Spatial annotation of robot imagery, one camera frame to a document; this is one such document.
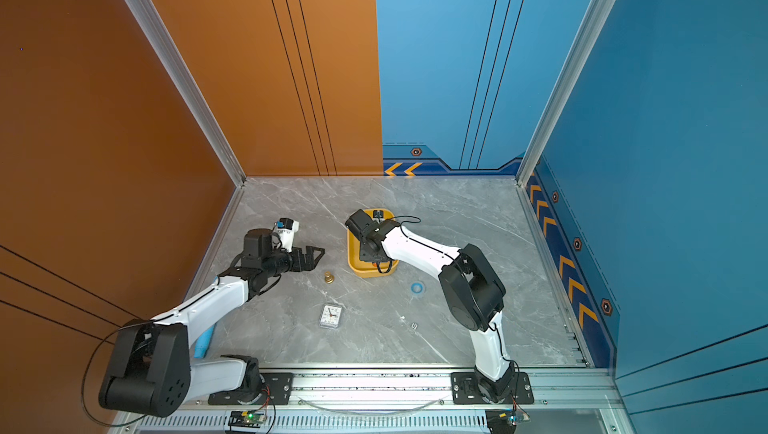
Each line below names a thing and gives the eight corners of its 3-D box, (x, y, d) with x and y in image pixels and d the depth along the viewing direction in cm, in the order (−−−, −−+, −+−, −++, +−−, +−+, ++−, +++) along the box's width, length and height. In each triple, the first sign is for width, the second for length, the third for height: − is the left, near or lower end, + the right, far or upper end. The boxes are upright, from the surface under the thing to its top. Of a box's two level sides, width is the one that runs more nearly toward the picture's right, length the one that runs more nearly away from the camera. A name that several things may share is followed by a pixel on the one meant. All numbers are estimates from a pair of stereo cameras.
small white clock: (321, 328, 85) (319, 325, 83) (324, 308, 89) (322, 305, 87) (339, 328, 85) (338, 325, 83) (341, 308, 89) (340, 305, 87)
